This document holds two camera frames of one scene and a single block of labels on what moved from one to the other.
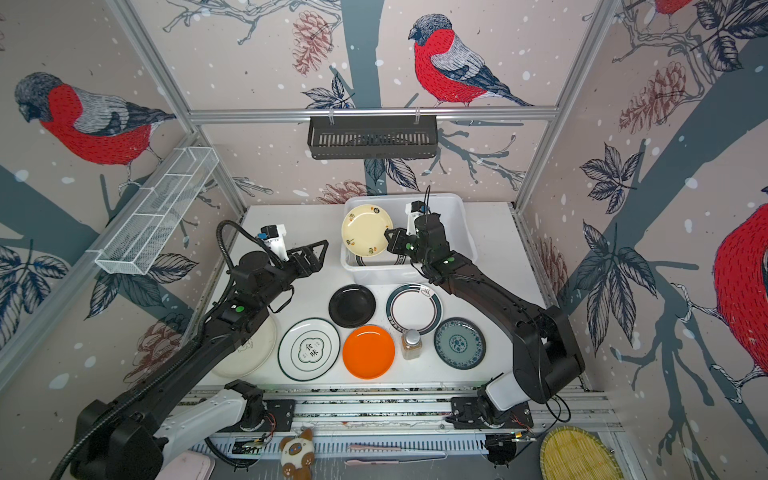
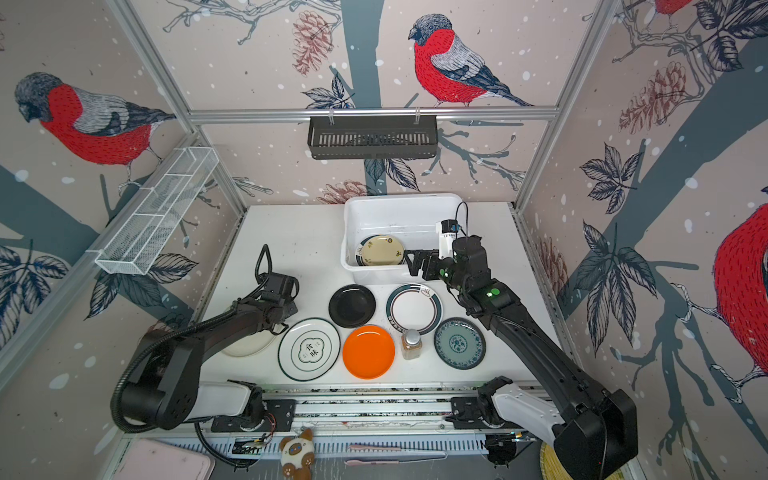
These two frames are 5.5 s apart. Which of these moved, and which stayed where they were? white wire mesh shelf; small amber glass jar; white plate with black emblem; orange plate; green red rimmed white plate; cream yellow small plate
Moved: green red rimmed white plate; cream yellow small plate
Stayed: white plate with black emblem; orange plate; white wire mesh shelf; small amber glass jar
